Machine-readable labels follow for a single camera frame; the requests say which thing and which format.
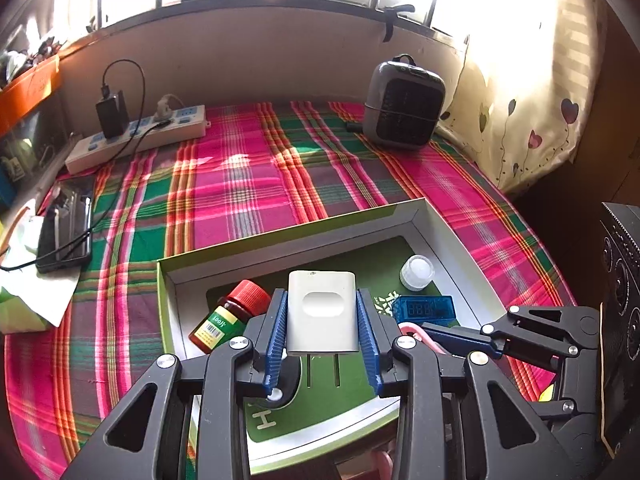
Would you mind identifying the blue usb tester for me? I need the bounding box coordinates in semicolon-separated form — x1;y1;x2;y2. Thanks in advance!
392;295;457;326

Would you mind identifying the pink ear hook clip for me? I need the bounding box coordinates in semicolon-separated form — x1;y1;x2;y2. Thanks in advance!
398;322;447;354

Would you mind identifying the small white jar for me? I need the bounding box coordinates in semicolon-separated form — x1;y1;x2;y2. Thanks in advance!
399;255;435;292

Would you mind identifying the red bottle green label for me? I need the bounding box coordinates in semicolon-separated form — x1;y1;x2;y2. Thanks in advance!
189;280;271;353

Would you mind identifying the black white oval device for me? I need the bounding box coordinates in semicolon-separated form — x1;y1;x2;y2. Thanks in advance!
266;356;303;410

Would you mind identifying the white wall charger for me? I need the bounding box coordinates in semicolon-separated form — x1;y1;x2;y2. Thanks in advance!
286;270;359;388

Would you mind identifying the green grey cardboard tray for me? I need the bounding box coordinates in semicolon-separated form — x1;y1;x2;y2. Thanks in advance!
157;200;504;474

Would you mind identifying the black smartphone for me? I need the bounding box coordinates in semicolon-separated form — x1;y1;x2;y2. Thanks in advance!
36;179;93;274

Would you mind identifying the grey mini heater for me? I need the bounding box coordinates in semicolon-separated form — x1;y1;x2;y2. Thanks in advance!
362;53;446;150

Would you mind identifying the plaid pink green cloth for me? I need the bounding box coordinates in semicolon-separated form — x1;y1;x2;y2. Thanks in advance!
1;101;574;479

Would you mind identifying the heart pattern curtain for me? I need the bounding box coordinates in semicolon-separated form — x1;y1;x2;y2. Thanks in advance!
438;0;606;195

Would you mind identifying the white power strip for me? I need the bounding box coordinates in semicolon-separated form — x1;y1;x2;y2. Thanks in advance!
65;105;208;174

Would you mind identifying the black power adapter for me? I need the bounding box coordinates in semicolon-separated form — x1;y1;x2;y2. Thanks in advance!
96;91;129;140

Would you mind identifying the orange storage bin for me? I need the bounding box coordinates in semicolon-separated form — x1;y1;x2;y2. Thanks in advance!
0;54;62;136

